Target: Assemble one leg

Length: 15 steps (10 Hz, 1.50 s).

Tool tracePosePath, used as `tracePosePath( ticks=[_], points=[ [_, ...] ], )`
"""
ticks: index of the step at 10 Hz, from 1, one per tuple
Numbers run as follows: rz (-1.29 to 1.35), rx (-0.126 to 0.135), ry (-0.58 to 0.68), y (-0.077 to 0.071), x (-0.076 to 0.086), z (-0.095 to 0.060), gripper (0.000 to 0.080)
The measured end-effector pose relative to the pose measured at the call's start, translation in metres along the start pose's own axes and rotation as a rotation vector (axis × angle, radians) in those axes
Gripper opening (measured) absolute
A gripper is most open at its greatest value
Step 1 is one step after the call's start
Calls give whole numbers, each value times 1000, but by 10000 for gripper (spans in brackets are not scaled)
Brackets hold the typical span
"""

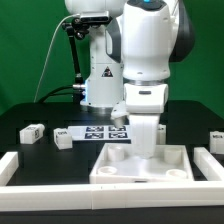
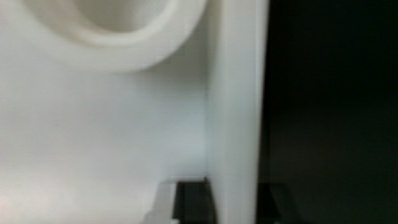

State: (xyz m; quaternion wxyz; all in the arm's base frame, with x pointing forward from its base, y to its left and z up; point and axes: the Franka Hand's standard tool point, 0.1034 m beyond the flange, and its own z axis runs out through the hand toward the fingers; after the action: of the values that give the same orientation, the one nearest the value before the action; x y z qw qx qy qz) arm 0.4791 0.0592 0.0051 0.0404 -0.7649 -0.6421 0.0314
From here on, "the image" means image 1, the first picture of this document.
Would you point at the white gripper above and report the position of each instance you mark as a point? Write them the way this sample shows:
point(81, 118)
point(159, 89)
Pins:
point(143, 127)

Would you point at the white square table top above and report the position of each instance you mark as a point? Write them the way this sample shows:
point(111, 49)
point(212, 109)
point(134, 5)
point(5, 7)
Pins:
point(117, 163)

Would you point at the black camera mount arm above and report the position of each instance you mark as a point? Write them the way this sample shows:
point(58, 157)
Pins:
point(75, 50)

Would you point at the white U-shaped fence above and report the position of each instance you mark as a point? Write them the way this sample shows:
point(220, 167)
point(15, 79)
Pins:
point(102, 196)

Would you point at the white sheet with markers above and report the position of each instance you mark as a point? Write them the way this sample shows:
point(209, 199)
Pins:
point(100, 132)

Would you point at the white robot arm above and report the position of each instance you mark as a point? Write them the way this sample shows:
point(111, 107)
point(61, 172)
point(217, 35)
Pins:
point(132, 43)

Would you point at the grey camera on mount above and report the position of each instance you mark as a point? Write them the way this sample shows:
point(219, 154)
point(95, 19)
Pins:
point(95, 17)

